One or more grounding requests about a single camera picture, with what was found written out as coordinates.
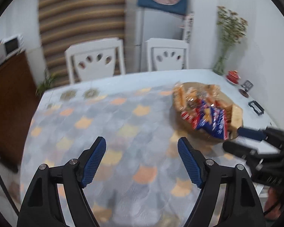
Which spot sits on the wall socket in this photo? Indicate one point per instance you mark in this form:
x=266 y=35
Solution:
x=247 y=85

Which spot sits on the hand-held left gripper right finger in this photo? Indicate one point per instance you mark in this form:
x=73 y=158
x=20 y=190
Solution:
x=190 y=163

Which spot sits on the pale sandwich bread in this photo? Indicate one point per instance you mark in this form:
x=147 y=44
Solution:
x=236 y=115

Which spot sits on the white chair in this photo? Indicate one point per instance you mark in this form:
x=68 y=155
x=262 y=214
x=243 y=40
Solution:
x=151 y=56
x=73 y=59

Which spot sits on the small green plant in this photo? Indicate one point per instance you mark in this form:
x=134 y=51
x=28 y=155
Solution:
x=47 y=82

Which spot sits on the white refrigerator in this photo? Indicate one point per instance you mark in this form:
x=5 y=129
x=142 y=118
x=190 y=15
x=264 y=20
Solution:
x=137 y=28

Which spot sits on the small dark saucer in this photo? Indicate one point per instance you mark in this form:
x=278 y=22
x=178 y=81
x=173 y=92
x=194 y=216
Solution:
x=243 y=92

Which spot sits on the white hanging bag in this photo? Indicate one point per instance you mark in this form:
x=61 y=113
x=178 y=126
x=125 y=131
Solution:
x=188 y=28

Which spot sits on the red cup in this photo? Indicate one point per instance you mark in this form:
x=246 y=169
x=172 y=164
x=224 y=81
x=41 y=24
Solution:
x=233 y=75

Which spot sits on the brown wooden cabinet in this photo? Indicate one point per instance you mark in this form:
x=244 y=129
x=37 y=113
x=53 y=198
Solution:
x=9 y=104

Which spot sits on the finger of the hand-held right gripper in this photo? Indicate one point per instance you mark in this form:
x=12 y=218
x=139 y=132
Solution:
x=250 y=133
x=239 y=149

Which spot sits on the large red striped snack bag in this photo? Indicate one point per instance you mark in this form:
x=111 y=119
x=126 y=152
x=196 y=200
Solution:
x=190 y=119

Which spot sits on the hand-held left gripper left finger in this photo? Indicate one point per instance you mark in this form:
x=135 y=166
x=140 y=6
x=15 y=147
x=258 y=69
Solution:
x=94 y=160

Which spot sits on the white microwave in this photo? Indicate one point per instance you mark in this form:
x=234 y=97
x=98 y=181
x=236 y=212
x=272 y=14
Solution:
x=11 y=46

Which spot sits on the blue snack bag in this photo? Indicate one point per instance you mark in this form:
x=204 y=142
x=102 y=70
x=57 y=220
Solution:
x=213 y=120

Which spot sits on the dried flowers in vase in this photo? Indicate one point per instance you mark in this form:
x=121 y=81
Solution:
x=223 y=49

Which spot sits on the amber ribbed glass bowl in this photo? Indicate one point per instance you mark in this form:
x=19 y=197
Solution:
x=191 y=132

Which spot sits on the orange cracker packet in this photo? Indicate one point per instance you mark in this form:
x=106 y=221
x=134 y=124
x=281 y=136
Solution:
x=179 y=97

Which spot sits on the black rectangular frame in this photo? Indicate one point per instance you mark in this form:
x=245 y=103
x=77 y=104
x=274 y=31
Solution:
x=259 y=111

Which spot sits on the striped curtain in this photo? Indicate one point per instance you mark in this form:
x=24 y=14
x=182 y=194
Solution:
x=80 y=9

